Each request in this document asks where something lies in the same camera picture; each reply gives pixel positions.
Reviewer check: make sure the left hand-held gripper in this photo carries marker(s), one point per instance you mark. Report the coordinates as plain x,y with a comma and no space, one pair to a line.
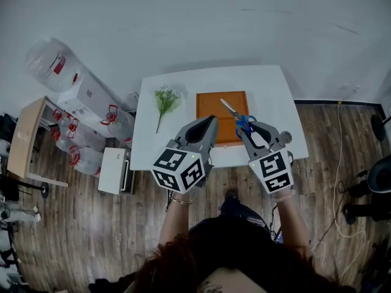
177,169

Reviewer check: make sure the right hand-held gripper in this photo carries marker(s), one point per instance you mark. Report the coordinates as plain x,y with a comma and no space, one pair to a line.
275,169

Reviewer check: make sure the orange wooden box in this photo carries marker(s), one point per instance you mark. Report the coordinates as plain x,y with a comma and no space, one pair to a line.
210,105

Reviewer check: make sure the person's right forearm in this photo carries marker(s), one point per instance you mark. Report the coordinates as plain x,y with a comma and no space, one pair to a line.
291,221

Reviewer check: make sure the person's left forearm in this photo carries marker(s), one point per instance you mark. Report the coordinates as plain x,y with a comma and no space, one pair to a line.
175,221

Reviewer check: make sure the white box appliance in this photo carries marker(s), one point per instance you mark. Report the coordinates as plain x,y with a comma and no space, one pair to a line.
111,171

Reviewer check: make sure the green artificial flower sprig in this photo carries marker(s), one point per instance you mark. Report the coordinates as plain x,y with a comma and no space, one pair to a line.
165,102

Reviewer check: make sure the white table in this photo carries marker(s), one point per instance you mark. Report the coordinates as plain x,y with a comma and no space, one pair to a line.
268,87

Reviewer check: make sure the person's brown shoe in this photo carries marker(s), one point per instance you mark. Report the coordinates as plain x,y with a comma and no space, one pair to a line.
231,195

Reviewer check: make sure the person's legs dark trousers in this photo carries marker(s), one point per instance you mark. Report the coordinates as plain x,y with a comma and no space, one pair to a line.
238,224

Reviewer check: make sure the black tablet screen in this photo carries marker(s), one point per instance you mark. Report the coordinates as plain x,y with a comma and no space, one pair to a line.
279,238

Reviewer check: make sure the white water dispenser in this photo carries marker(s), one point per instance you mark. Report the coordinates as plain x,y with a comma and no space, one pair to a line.
91,99

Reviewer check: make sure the person's torso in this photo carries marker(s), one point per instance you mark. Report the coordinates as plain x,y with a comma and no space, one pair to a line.
232,282

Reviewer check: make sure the large clear water bottle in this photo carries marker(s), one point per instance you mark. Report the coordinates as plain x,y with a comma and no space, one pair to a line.
52,66

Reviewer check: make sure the black stand round base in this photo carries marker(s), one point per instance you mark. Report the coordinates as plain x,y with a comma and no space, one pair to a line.
45,189

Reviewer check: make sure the wooden side table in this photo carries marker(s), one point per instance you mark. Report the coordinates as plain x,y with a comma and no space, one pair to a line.
23,136

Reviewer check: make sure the black bag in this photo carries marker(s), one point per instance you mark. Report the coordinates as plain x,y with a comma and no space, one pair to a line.
7,127

